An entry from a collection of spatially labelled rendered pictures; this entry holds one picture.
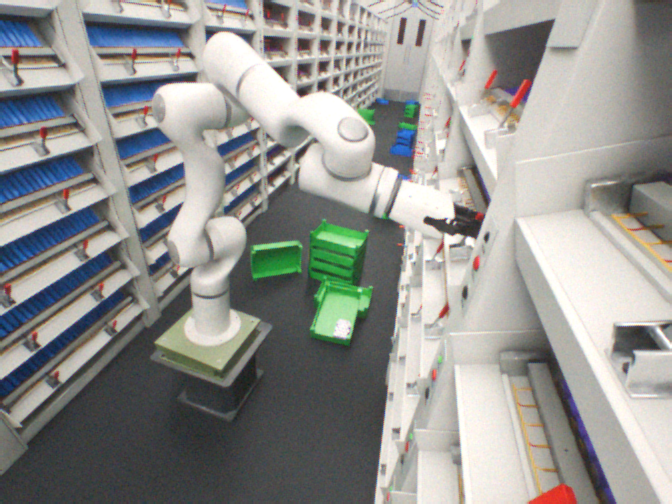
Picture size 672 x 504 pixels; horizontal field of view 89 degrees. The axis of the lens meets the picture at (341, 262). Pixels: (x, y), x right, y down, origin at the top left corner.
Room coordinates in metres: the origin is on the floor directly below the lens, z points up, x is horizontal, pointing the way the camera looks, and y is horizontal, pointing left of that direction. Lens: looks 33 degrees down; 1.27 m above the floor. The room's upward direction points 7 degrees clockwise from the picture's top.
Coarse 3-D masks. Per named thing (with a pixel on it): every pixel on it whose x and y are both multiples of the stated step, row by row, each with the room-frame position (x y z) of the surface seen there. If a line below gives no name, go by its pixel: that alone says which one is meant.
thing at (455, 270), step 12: (444, 168) 0.98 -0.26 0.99; (456, 168) 0.97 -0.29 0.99; (468, 168) 0.95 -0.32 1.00; (444, 180) 0.97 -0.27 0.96; (456, 180) 0.95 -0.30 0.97; (444, 192) 0.87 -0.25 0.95; (468, 192) 0.84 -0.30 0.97; (480, 192) 0.82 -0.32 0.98; (468, 204) 0.76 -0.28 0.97; (444, 240) 0.61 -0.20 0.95; (456, 240) 0.60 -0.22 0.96; (468, 240) 0.59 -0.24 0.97; (456, 264) 0.51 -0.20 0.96; (456, 276) 0.47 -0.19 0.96; (456, 288) 0.38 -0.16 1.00
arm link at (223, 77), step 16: (224, 32) 0.78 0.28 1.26; (208, 48) 0.75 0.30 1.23; (224, 48) 0.73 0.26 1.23; (240, 48) 0.73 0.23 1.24; (208, 64) 0.75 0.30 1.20; (224, 64) 0.72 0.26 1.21; (240, 64) 0.70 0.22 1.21; (256, 64) 0.71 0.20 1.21; (224, 80) 0.72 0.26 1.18; (224, 96) 0.85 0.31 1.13; (240, 112) 0.86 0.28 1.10; (224, 128) 0.87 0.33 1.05
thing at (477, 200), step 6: (468, 174) 0.91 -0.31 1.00; (462, 180) 0.91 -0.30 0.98; (468, 180) 0.86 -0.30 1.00; (474, 180) 0.85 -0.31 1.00; (468, 186) 0.84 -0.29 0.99; (474, 186) 0.81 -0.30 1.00; (474, 192) 0.77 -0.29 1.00; (474, 198) 0.73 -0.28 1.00; (480, 198) 0.73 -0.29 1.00; (474, 204) 0.72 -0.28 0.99; (480, 204) 0.69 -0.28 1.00; (480, 210) 0.66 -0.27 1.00; (486, 210) 0.66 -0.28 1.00
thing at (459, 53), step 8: (472, 0) 1.67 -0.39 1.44; (464, 8) 1.67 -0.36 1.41; (456, 40) 1.68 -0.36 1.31; (464, 40) 1.67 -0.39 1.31; (456, 48) 1.67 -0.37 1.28; (464, 48) 1.67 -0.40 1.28; (456, 56) 1.67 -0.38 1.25; (464, 56) 1.67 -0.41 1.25; (456, 64) 1.67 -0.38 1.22; (464, 64) 1.67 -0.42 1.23; (448, 104) 1.67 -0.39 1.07; (440, 112) 1.67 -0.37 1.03; (448, 112) 1.67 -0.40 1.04; (432, 144) 1.67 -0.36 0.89; (432, 152) 1.67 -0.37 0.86; (432, 160) 1.67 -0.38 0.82; (424, 176) 1.67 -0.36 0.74; (424, 184) 1.67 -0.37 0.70; (400, 280) 1.67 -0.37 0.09
